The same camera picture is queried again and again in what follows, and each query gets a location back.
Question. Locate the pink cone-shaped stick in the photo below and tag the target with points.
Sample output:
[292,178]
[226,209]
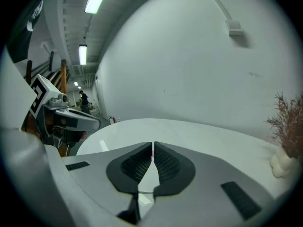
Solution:
[153,154]

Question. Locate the person's black striped shirt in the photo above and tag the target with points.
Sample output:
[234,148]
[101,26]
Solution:
[23,39]

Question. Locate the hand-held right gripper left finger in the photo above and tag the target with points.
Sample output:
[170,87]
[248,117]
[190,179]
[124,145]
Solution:
[94,185]

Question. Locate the cream vase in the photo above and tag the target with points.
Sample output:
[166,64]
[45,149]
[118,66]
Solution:
[282,164]

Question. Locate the reddish dried plant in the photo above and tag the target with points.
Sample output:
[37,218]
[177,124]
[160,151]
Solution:
[290,126]

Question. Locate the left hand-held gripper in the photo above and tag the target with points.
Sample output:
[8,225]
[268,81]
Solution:
[42,96]

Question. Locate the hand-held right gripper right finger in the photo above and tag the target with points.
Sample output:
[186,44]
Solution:
[213,185]

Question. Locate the red fire extinguisher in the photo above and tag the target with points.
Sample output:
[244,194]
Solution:
[112,120]

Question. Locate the wooden staircase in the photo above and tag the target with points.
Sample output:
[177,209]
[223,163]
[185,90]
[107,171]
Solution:
[63,74]

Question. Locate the white wall conduit box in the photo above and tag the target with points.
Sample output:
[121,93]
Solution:
[234,27]

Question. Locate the person's left hand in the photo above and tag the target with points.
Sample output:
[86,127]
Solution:
[83,135]

